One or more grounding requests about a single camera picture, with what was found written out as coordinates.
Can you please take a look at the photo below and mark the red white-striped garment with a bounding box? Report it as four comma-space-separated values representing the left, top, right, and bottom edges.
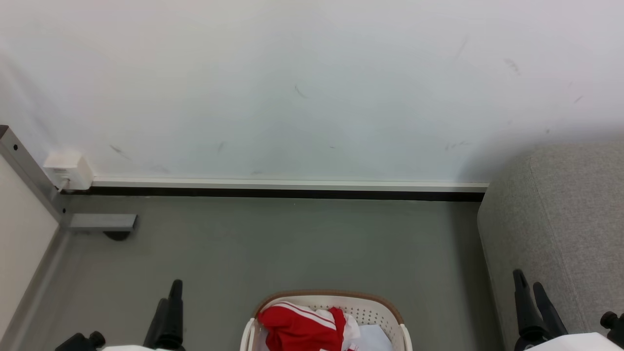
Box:
257, 301, 362, 351

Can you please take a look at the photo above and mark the beige partition panel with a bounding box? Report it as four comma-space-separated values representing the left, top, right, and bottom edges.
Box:
0, 155, 60, 338

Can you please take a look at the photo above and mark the white and black skirting strip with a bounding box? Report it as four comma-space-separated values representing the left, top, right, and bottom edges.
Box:
91, 177, 489, 203

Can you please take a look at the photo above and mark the grey fabric sofa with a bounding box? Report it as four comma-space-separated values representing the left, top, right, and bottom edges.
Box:
477, 140, 624, 351

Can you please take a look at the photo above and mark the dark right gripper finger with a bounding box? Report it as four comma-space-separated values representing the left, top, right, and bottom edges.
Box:
533, 282, 569, 337
513, 269, 549, 345

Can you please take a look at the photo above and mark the pale sheet lining basket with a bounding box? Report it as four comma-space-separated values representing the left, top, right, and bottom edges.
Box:
357, 324, 393, 351

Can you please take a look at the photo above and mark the grey metal frame post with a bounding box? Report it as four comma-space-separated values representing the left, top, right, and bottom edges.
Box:
0, 125, 67, 231

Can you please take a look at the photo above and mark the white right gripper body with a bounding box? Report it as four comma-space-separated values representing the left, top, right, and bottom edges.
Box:
517, 333, 624, 351

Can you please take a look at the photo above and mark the white perforated laundry basket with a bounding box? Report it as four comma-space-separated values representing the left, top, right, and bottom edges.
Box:
240, 291, 413, 351

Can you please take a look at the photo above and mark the white wall socket box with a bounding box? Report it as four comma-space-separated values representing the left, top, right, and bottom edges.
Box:
43, 152, 94, 192

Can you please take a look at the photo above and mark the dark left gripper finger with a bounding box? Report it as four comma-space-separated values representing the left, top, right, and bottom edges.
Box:
161, 279, 186, 350
144, 298, 170, 348

